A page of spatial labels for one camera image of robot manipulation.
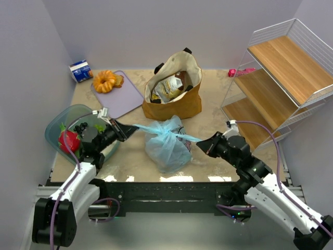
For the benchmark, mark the dark blueberry bunch toy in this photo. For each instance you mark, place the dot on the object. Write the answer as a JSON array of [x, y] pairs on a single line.
[[80, 128]]

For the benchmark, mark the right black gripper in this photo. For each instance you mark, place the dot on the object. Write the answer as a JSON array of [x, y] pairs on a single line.
[[213, 146]]

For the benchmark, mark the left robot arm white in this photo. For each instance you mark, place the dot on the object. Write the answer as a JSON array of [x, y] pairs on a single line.
[[56, 217]]

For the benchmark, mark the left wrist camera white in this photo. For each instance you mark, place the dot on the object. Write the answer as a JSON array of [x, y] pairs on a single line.
[[102, 114]]

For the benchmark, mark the brown white chips bag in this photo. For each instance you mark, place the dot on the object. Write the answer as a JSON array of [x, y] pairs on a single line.
[[171, 87]]

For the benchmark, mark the blue white carton box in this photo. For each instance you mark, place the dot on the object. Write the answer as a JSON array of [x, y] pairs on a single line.
[[81, 71]]

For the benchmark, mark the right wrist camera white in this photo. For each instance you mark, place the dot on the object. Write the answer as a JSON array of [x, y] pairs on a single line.
[[232, 129]]

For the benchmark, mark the pink wrapped item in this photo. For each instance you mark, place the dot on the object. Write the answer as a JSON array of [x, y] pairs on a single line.
[[236, 73]]

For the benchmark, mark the teal fruit tray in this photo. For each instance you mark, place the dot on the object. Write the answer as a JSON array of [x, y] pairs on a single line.
[[66, 117]]

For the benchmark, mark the green grape bunch toy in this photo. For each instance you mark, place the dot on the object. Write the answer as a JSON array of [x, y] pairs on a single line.
[[100, 128]]

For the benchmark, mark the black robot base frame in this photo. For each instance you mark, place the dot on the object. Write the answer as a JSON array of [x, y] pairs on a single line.
[[173, 197]]

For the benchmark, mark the orange bundt cake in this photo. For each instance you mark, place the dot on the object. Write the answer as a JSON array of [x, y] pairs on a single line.
[[106, 80]]

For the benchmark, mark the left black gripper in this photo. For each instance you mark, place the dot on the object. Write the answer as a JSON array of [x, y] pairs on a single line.
[[118, 130]]

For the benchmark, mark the white wire wooden shelf rack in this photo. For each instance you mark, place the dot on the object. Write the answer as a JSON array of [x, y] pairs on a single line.
[[292, 81]]

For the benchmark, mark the light blue plastic bag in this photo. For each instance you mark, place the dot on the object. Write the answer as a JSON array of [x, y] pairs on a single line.
[[168, 144]]

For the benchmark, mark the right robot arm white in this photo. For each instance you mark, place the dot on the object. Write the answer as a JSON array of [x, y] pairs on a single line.
[[260, 188]]

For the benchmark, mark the lavender cutting board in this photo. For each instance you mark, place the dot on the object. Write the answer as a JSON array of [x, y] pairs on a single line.
[[120, 101]]

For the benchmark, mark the brown Trader Joe's tote bag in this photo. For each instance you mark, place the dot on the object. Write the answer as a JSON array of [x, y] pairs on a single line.
[[187, 104]]

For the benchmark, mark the pink dragon fruit toy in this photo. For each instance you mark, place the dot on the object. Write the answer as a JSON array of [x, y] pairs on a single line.
[[70, 138]]

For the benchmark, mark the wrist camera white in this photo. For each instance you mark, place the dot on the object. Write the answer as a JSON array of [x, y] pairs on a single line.
[[102, 114], [232, 129]]

